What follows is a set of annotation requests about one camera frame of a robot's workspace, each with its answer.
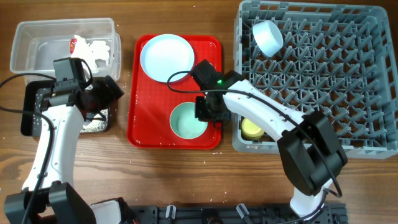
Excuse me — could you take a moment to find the light green bowl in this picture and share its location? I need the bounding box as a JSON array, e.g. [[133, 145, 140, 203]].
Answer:
[[169, 102, 208, 139]]

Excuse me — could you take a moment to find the white napkin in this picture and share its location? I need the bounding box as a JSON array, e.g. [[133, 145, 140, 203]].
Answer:
[[71, 35, 111, 73]]

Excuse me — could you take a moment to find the yellow plastic cup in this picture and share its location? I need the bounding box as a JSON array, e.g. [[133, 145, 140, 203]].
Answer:
[[241, 118, 265, 140]]

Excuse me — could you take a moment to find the red snack wrapper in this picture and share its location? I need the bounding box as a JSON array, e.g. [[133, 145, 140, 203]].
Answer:
[[69, 38, 77, 54]]

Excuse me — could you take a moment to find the light blue bowl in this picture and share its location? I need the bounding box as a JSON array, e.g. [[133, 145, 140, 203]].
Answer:
[[252, 21, 284, 57]]

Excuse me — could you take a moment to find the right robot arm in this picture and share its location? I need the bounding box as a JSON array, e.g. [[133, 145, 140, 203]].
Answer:
[[190, 60, 348, 221]]

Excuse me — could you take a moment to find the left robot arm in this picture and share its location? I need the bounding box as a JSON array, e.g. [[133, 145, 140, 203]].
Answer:
[[4, 57, 124, 223]]

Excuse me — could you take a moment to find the black waste tray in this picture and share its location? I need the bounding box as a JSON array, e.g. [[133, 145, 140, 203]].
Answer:
[[21, 80, 109, 136]]

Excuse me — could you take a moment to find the clear plastic waste bin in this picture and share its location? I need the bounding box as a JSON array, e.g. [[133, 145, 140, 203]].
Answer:
[[10, 18, 121, 81]]

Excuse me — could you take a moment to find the grey dishwasher rack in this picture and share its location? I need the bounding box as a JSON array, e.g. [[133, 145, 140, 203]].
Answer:
[[234, 1, 397, 159]]

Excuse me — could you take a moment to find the red serving tray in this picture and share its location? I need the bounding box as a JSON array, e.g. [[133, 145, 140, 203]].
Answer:
[[127, 34, 222, 150]]

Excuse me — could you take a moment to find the large light blue plate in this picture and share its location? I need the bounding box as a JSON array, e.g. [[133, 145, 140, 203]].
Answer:
[[140, 34, 195, 83]]

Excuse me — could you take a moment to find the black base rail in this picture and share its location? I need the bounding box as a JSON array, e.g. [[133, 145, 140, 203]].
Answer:
[[130, 203, 348, 224]]

